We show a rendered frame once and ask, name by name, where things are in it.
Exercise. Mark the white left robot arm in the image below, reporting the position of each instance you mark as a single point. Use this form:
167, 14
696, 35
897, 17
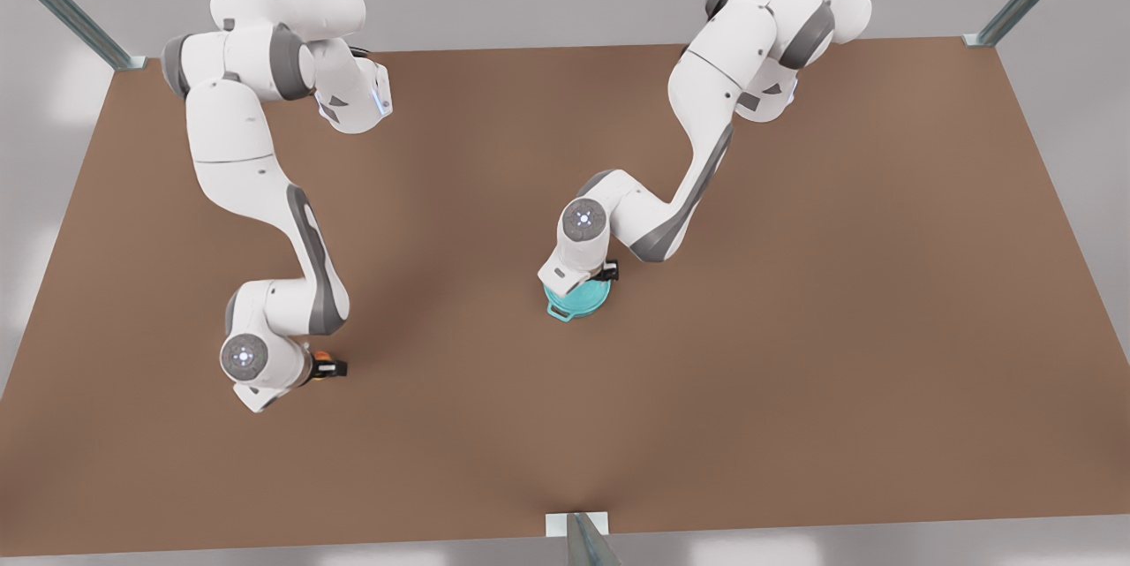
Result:
715, 63

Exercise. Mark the teal pot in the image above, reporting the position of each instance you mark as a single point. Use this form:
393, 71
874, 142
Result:
576, 301

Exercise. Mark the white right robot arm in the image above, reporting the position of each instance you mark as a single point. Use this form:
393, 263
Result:
231, 133

